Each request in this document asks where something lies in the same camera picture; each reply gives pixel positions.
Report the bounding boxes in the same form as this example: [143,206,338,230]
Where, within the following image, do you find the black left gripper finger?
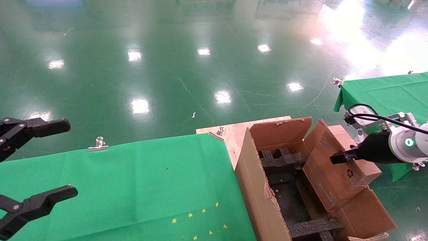
[0,118,71,163]
[0,186,78,240]

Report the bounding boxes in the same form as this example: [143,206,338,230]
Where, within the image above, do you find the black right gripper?
[329,131,402,165]

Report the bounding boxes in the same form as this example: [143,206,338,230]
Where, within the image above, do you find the small brown cardboard box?
[303,125,382,212]

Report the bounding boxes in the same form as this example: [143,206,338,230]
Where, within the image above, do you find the large open cardboard carton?
[234,116,397,241]

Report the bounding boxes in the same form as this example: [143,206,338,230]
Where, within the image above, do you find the notched black foam insert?
[257,148,310,174]

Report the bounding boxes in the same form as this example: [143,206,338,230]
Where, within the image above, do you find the large green table cloth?
[0,133,256,241]

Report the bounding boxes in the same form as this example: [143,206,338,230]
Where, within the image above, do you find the flat black foam insert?
[288,217,345,241]

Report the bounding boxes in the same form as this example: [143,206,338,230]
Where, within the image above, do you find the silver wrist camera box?
[344,105,380,128]

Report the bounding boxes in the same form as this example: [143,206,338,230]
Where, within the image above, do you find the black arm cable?
[344,103,428,135]

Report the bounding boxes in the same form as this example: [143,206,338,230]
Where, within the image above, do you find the silver camera mount bracket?
[356,112,418,144]

